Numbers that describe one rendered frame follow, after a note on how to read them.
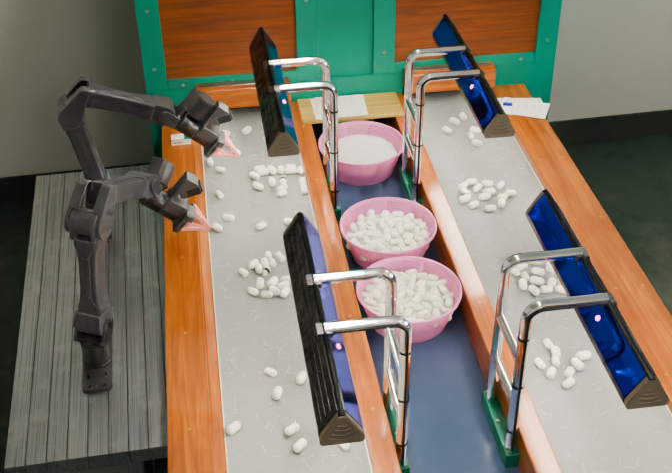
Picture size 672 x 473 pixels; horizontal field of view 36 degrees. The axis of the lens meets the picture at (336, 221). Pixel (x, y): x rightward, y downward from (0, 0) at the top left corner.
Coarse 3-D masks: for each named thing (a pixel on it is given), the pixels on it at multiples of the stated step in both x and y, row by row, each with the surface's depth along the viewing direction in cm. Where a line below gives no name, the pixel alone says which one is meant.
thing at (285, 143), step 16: (256, 32) 304; (256, 48) 298; (272, 48) 298; (256, 64) 292; (256, 80) 286; (272, 80) 276; (272, 96) 269; (272, 112) 264; (288, 112) 269; (272, 128) 260; (288, 128) 259; (272, 144) 255; (288, 144) 256
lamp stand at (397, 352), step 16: (336, 272) 206; (352, 272) 206; (368, 272) 206; (384, 272) 207; (352, 320) 194; (368, 320) 194; (384, 320) 194; (400, 320) 195; (384, 336) 218; (400, 336) 198; (384, 352) 220; (400, 352) 200; (384, 368) 223; (400, 368) 202; (384, 384) 225; (400, 384) 205; (384, 400) 228; (400, 400) 207; (400, 416) 210; (400, 432) 212; (400, 448) 215; (400, 464) 218
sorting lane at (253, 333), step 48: (240, 144) 321; (240, 192) 299; (288, 192) 298; (240, 240) 279; (240, 288) 262; (240, 336) 247; (288, 336) 247; (240, 384) 234; (288, 384) 234; (240, 432) 222
